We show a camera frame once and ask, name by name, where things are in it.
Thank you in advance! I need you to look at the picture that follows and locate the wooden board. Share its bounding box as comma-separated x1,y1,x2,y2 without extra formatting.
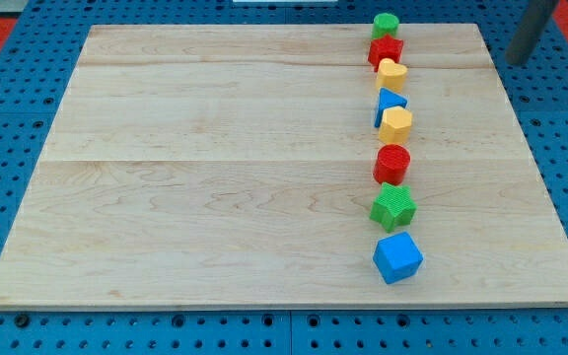
0,24,568,312

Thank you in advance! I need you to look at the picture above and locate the red cylinder block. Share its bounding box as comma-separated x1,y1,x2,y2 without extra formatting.
373,144,411,185

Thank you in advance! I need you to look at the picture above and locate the green star block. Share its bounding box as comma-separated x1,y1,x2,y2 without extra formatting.
369,182,417,232

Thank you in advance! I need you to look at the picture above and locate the yellow hexagon block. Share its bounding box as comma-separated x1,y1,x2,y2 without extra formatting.
378,106,413,145

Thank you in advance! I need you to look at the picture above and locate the blue triangle block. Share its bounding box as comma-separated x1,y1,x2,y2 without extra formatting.
374,87,408,128

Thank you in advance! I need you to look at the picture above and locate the blue cube block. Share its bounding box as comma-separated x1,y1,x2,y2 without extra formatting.
373,232,424,284

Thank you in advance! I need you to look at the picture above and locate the yellow heart block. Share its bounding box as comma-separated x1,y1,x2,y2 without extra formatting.
375,58,408,93

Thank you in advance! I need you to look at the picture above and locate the red star block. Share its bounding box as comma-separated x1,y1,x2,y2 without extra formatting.
368,35,404,72

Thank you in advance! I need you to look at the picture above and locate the green cylinder block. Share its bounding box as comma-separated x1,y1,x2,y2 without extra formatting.
371,13,400,39

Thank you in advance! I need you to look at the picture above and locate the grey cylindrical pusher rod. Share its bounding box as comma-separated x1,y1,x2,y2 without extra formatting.
504,0,559,66

